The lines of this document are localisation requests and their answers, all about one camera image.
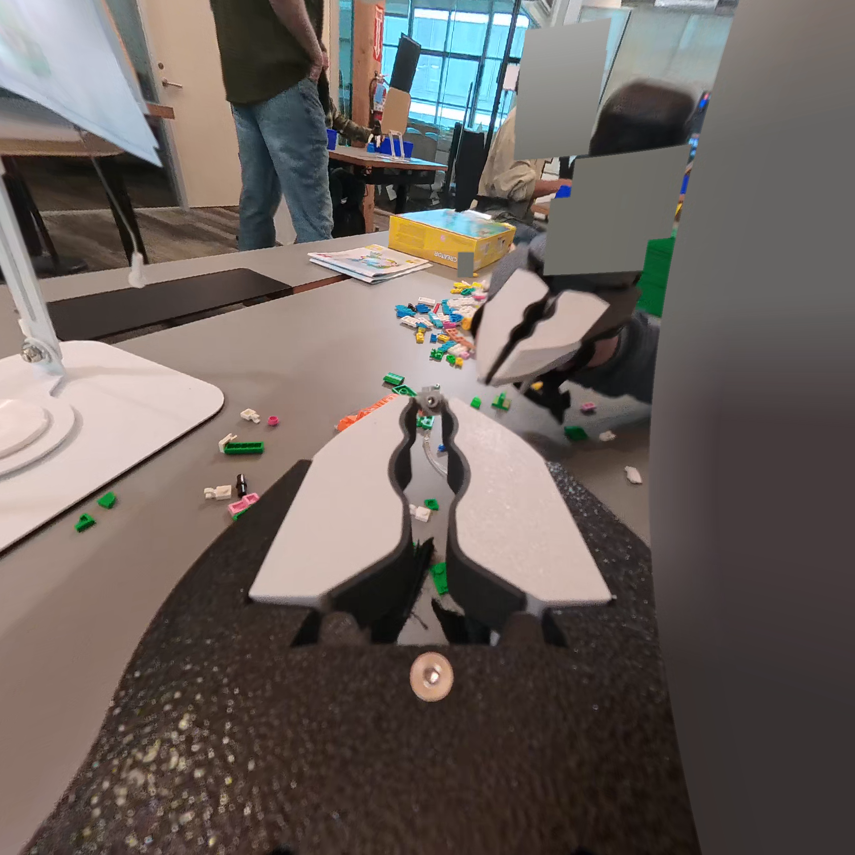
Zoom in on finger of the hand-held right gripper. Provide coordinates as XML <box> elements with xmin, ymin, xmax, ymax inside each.
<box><xmin>489</xmin><ymin>289</ymin><xmax>611</xmax><ymax>387</ymax></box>
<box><xmin>477</xmin><ymin>270</ymin><xmax>552</xmax><ymax>386</ymax></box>

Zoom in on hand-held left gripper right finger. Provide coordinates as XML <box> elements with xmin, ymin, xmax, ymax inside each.
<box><xmin>433</xmin><ymin>397</ymin><xmax>615</xmax><ymax>645</ymax></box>

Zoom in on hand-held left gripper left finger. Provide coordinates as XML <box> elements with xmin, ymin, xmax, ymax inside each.
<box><xmin>248</xmin><ymin>395</ymin><xmax>436</xmax><ymax>645</ymax></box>

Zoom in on pile of colourful lego pieces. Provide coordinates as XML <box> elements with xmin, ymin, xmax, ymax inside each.
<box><xmin>394</xmin><ymin>281</ymin><xmax>493</xmax><ymax>370</ymax></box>

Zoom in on person's right forearm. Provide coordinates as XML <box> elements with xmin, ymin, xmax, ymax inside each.
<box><xmin>573</xmin><ymin>313</ymin><xmax>662</xmax><ymax>406</ymax></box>

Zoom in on yellow lego box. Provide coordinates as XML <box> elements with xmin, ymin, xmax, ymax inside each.
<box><xmin>388</xmin><ymin>208</ymin><xmax>517</xmax><ymax>272</ymax></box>

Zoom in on lego instruction booklets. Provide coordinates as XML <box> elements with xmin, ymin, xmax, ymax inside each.
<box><xmin>307</xmin><ymin>244</ymin><xmax>434</xmax><ymax>285</ymax></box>

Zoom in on open lego instruction book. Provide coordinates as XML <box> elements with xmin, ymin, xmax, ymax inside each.
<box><xmin>0</xmin><ymin>0</ymin><xmax>165</xmax><ymax>168</ymax></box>

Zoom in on green plastic bin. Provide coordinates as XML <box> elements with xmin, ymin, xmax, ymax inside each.
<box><xmin>636</xmin><ymin>236</ymin><xmax>677</xmax><ymax>319</ymax></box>

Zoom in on black office chair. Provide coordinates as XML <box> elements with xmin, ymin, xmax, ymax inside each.
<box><xmin>453</xmin><ymin>123</ymin><xmax>486</xmax><ymax>212</ymax></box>

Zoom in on wooden background table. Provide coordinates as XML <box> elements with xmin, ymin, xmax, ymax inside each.
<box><xmin>329</xmin><ymin>147</ymin><xmax>448</xmax><ymax>224</ymax></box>

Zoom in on tan book stand board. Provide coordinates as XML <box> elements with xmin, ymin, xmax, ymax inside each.
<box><xmin>381</xmin><ymin>87</ymin><xmax>412</xmax><ymax>138</ymax></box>

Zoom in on white book stand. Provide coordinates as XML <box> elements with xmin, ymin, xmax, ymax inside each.
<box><xmin>0</xmin><ymin>100</ymin><xmax>225</xmax><ymax>552</ymax></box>

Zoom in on black rectangular panel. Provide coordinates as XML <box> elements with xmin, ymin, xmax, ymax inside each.
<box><xmin>390</xmin><ymin>33</ymin><xmax>422</xmax><ymax>92</ymax></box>

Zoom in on white door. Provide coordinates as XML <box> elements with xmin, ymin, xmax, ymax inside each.
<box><xmin>143</xmin><ymin>0</ymin><xmax>243</xmax><ymax>211</ymax></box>

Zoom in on white cable with plug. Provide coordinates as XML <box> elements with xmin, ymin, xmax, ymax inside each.
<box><xmin>90</xmin><ymin>154</ymin><xmax>148</xmax><ymax>289</ymax></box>

